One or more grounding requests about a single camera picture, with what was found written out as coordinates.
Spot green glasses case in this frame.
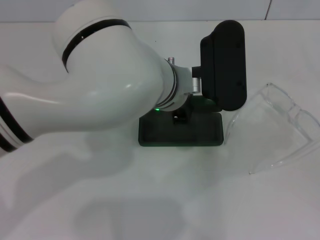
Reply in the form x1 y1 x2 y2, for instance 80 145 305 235
137 96 224 148

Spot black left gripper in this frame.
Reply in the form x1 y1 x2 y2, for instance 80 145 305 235
172 98 196 125

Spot clear white glasses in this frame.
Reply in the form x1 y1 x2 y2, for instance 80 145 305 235
225 81 318 176

